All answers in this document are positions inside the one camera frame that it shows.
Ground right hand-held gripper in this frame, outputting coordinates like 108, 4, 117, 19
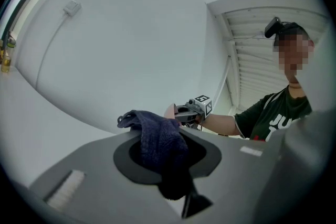
174, 94, 213, 124

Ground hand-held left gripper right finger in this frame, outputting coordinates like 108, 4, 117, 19
181, 127, 283, 224

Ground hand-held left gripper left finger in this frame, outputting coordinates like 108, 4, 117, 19
29, 130, 184, 224

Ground big pink plate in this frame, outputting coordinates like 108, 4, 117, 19
164, 103, 176, 120

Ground dark blue cloth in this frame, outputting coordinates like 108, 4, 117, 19
117, 110, 196, 201

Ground person's right forearm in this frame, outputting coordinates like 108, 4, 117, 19
202, 112, 238, 137

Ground person's dark green shirt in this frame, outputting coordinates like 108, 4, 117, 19
234, 85, 313, 142

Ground person's head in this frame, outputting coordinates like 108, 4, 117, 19
272, 26, 316, 99

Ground glass jar with yellow liquid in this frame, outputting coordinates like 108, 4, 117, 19
1, 48, 13, 73

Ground black head camera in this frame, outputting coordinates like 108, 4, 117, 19
264, 17, 300, 39

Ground white wall junction box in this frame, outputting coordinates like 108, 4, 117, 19
62, 0, 82, 16

